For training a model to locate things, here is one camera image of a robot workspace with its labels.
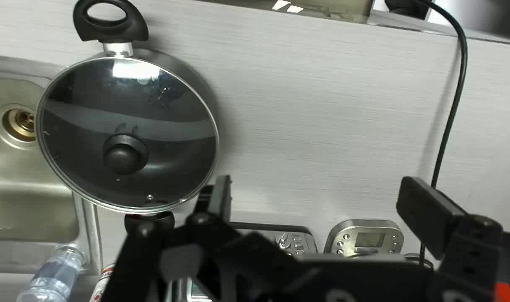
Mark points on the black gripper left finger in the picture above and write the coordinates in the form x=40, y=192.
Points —
x=148, y=262

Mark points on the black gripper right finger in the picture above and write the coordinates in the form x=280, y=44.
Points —
x=428, y=210

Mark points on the red and white can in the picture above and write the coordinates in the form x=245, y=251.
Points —
x=99, y=286

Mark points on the clear plastic water bottle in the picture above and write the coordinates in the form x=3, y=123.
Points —
x=55, y=278

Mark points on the stainless steel sink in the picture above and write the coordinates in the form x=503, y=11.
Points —
x=25, y=202

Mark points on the silver device with buttons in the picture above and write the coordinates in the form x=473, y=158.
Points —
x=290, y=242

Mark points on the brass sink drain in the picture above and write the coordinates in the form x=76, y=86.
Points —
x=20, y=123

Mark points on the black wall plug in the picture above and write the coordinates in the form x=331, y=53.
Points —
x=406, y=6

